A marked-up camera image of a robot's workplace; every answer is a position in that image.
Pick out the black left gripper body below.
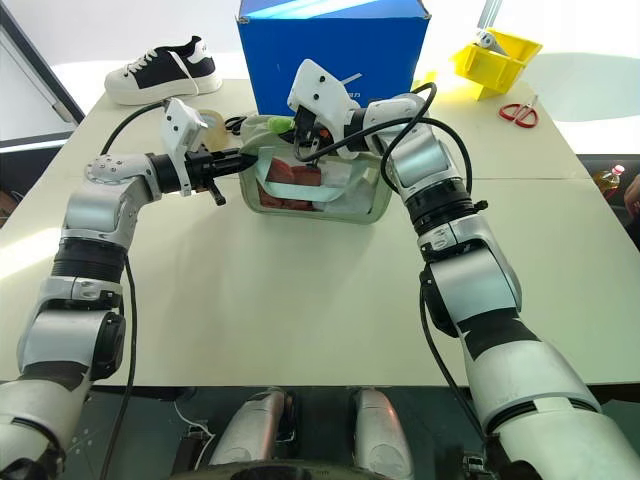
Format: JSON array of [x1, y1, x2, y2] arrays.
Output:
[[185, 148, 238, 208]]

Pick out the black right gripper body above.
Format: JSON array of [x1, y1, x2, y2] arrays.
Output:
[[291, 105, 334, 151]]

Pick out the green plush keychain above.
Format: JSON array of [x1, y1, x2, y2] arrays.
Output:
[[266, 115, 297, 136]]

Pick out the green transparent zip pouch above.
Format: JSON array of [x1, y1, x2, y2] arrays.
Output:
[[238, 113, 395, 228]]

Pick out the red snack packet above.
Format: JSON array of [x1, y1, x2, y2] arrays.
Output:
[[258, 189, 317, 212], [266, 156, 322, 188]]

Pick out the clear tape roll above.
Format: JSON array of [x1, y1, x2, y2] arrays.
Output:
[[196, 108, 229, 152]]

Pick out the white paper packet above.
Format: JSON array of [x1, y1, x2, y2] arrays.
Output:
[[319, 159, 354, 191]]

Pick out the blue cardboard box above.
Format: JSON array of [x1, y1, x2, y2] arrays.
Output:
[[234, 0, 433, 118]]

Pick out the black and white sneaker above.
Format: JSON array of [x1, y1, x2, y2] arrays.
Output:
[[103, 35, 224, 107]]

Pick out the yellow plastic bin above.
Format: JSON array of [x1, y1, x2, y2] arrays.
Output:
[[449, 28, 544, 102]]

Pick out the white grey tool in bin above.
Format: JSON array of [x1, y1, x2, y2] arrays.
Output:
[[474, 29, 512, 54]]

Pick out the silver robot leg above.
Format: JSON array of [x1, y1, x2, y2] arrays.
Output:
[[348, 387, 415, 480], [208, 387, 297, 467]]

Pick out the yellow oil bottle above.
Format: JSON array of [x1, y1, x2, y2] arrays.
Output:
[[591, 164, 629, 195]]

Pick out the dark rounded robot waist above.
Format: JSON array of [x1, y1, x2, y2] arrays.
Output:
[[168, 459, 361, 480]]

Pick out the black handled scissors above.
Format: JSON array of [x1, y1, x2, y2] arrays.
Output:
[[223, 114, 250, 137]]

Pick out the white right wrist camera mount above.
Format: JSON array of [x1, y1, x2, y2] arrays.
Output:
[[285, 58, 362, 162]]

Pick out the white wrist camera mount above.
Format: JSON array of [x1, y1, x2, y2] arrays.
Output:
[[159, 97, 211, 197], [285, 58, 362, 162]]

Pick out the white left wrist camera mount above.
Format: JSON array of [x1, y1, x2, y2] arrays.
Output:
[[159, 97, 211, 197]]

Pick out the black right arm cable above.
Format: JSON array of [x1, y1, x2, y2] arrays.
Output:
[[298, 81, 489, 444]]

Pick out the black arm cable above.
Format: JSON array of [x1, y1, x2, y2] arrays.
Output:
[[98, 99, 169, 480], [298, 81, 489, 444]]

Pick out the dark metal frame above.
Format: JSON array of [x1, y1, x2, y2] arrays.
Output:
[[0, 0, 87, 147]]

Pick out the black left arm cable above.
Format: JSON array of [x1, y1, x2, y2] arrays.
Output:
[[98, 99, 169, 480]]

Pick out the red handled scissors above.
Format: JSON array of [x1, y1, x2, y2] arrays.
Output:
[[497, 93, 541, 128]]

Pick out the white metal frame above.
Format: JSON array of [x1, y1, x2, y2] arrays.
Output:
[[476, 0, 505, 32]]

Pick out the thin white cable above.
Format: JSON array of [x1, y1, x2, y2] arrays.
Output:
[[172, 398, 217, 454]]

